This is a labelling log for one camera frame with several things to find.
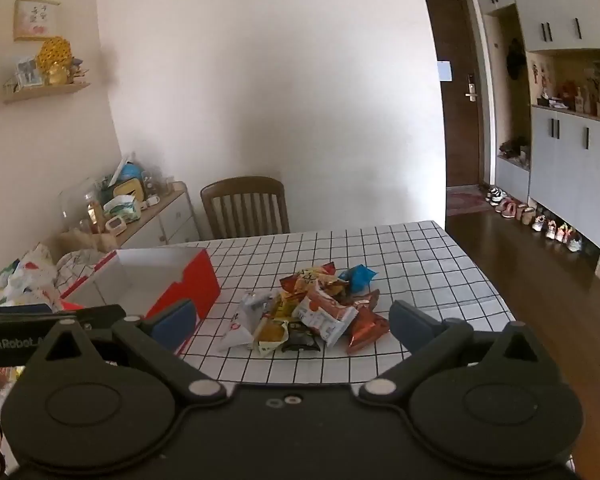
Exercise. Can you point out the row of shoes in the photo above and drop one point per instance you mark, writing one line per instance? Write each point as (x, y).
(535, 220)

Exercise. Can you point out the white and red snack packet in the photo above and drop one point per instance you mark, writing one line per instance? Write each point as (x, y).
(325, 317)

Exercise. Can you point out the patterned door mat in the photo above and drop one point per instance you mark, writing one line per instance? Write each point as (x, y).
(467, 202)

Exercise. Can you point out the orange chips packet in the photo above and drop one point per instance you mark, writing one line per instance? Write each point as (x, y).
(307, 281)

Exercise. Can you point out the dark brown door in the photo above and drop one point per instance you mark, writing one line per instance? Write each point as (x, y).
(455, 135)

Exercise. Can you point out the white wooden sideboard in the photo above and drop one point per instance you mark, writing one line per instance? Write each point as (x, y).
(170, 220)

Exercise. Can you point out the green tissue box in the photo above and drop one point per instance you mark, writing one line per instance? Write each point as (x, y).
(122, 210)

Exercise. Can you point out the gold framed picture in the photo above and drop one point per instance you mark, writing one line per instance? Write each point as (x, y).
(36, 19)

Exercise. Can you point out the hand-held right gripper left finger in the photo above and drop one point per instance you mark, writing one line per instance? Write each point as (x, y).
(172, 324)

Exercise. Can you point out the yellow candy packet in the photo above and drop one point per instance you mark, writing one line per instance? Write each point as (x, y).
(283, 307)

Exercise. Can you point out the dark hanging bag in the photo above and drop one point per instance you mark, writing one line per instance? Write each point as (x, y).
(515, 59)

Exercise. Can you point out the small photo frame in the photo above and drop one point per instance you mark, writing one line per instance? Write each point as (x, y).
(28, 71)

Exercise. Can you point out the white paper sheet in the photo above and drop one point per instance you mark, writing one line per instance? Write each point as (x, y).
(444, 71)

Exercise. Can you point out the black snack packet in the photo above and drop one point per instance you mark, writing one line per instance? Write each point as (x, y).
(300, 342)

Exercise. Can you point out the row of small figurines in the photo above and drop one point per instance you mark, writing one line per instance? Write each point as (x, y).
(577, 97)

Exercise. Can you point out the shiny red snack packet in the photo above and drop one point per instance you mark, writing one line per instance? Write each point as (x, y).
(366, 331)

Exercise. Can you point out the glass jar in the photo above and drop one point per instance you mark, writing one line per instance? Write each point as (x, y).
(95, 216)

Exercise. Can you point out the silver door lock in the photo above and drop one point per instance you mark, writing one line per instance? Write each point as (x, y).
(471, 87)

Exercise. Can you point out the orange and white snack packet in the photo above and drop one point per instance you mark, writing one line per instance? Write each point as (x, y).
(271, 334)

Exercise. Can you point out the red and white cardboard box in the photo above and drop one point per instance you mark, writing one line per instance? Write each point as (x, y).
(180, 280)

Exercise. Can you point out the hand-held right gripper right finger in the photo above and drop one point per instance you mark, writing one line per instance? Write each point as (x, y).
(412, 329)

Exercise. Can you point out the grey hallway cabinet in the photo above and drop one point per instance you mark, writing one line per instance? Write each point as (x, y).
(570, 160)

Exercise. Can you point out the blue snack packet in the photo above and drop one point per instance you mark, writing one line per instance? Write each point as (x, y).
(357, 277)

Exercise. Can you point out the golden ornament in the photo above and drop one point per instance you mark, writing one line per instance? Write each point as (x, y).
(55, 62)

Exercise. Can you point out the wooden wall shelf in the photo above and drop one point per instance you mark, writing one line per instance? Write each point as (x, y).
(45, 91)

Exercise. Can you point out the brown paper bag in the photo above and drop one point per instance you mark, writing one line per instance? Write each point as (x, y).
(87, 240)

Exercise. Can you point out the colourful printed cloth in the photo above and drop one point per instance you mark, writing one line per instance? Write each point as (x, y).
(27, 275)

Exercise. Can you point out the wooden chair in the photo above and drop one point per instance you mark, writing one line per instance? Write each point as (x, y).
(245, 207)

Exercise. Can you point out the white triangular snack packet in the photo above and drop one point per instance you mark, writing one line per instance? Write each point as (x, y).
(240, 329)

